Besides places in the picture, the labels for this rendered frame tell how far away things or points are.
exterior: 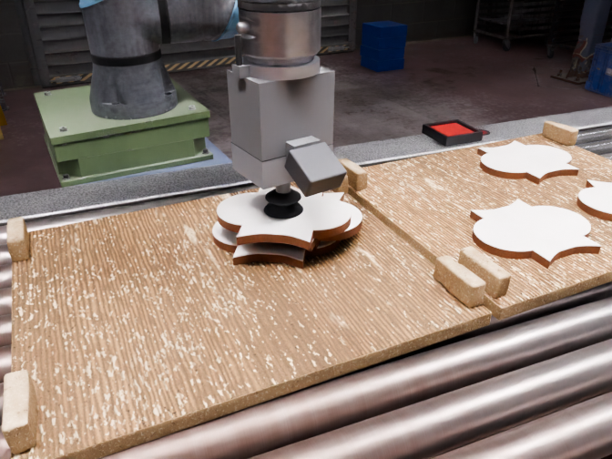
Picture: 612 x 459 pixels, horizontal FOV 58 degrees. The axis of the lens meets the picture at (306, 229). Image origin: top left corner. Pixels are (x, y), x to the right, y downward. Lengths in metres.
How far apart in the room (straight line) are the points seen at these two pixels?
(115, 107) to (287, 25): 0.55
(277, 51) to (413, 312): 0.27
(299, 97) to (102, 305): 0.27
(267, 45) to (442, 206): 0.33
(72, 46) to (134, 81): 4.28
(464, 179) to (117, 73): 0.58
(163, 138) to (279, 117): 0.50
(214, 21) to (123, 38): 0.15
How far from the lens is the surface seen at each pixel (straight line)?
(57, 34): 5.25
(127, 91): 0.99
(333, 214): 0.59
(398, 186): 0.77
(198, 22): 0.99
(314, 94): 0.54
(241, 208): 0.61
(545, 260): 0.63
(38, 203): 0.84
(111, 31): 0.98
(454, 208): 0.73
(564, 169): 0.87
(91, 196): 0.84
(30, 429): 0.44
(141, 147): 1.00
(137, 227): 0.69
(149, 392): 0.46
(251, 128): 0.53
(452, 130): 1.03
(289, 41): 0.51
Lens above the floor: 1.26
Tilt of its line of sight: 29 degrees down
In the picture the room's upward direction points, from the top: straight up
